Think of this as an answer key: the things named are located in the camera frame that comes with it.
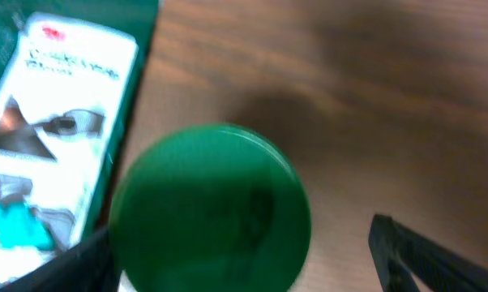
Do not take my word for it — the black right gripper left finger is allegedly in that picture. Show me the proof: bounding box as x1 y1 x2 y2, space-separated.
0 227 121 292

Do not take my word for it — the green lid spice jar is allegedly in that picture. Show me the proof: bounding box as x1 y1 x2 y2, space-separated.
109 124 311 292

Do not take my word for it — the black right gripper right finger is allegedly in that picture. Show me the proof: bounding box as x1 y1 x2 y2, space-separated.
368 214 488 292

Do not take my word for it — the white green packet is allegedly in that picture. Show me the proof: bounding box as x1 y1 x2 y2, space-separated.
0 0 161 288

